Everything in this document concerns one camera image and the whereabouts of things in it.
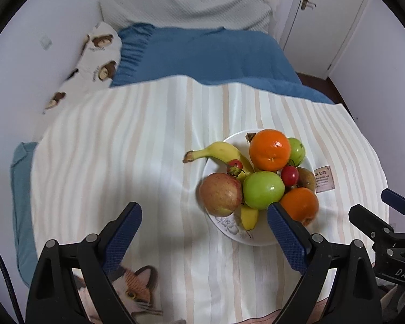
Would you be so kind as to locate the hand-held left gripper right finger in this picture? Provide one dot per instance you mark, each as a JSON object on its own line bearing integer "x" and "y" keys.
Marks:
{"x": 287, "y": 233}

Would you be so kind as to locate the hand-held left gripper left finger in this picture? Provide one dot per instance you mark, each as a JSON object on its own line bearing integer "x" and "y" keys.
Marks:
{"x": 121, "y": 239}

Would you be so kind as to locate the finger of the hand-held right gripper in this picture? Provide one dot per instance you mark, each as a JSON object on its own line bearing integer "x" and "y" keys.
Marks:
{"x": 396, "y": 199}
{"x": 369, "y": 221}

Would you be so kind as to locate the orange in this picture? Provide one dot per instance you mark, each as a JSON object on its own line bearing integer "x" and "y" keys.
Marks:
{"x": 300, "y": 206}
{"x": 270, "y": 150}

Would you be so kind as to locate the large green apple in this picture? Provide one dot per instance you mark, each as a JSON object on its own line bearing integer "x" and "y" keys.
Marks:
{"x": 263, "y": 190}

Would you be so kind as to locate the white plate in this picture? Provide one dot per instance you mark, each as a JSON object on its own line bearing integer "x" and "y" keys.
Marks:
{"x": 229, "y": 229}

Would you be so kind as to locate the brown kiwi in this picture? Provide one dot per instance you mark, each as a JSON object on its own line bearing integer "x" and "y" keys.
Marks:
{"x": 307, "y": 179}

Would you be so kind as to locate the red apple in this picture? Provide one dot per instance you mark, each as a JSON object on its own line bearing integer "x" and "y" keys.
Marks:
{"x": 221, "y": 194}

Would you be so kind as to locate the small green apple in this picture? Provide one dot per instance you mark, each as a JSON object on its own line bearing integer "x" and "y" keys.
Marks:
{"x": 297, "y": 152}

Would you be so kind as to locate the beige sewn blanket label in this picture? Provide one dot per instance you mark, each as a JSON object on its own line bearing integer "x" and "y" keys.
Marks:
{"x": 324, "y": 179}

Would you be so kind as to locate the striped cat print blanket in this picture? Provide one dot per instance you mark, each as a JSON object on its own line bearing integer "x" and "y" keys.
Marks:
{"x": 138, "y": 141}

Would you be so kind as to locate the teal bed sheet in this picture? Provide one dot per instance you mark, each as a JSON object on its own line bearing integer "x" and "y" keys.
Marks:
{"x": 20, "y": 209}

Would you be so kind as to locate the bear print pillow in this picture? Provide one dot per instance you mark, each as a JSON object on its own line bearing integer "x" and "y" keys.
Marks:
{"x": 98, "y": 57}

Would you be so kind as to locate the white door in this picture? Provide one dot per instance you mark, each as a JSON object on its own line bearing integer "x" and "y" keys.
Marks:
{"x": 324, "y": 23}

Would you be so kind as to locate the blue duvet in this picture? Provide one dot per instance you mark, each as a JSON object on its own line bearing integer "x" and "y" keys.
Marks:
{"x": 206, "y": 54}

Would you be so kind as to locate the white textured pillow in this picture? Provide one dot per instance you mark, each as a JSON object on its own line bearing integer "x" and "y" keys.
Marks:
{"x": 189, "y": 6}

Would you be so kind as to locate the white wall outlet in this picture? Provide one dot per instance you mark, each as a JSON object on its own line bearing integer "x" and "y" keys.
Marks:
{"x": 46, "y": 43}

